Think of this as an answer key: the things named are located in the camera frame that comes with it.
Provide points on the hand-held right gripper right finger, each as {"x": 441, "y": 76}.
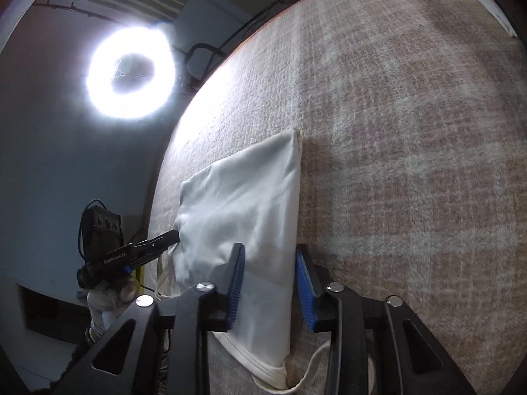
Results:
{"x": 305, "y": 290}

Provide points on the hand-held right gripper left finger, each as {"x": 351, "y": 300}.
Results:
{"x": 236, "y": 286}

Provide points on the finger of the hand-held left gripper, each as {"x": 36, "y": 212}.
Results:
{"x": 158, "y": 243}

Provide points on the white camisole top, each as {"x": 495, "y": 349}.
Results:
{"x": 243, "y": 205}

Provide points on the person's left hand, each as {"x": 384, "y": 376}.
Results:
{"x": 113, "y": 300}

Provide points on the yellow trimmed bag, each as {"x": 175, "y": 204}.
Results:
{"x": 142, "y": 275}

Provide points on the phone holder clamp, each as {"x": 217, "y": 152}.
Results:
{"x": 120, "y": 72}

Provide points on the checked beige blanket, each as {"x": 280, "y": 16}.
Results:
{"x": 411, "y": 152}

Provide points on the dark wall vent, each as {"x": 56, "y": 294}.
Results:
{"x": 49, "y": 312}

